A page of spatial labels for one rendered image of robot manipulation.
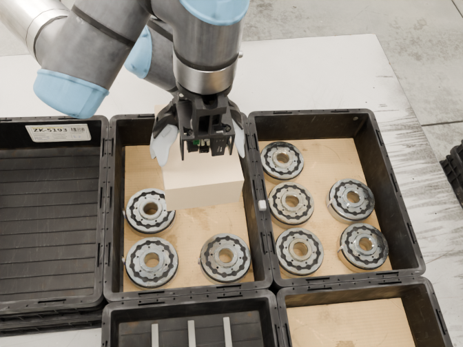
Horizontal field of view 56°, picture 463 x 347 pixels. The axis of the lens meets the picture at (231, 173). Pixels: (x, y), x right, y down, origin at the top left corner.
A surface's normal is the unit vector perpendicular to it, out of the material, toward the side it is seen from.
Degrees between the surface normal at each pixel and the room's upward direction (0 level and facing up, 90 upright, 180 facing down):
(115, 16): 57
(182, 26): 90
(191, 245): 0
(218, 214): 0
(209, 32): 90
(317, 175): 0
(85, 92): 68
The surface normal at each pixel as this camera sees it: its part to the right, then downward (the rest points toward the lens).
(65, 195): 0.10, -0.50
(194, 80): -0.26, 0.83
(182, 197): 0.19, 0.86
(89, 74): 0.43, 0.48
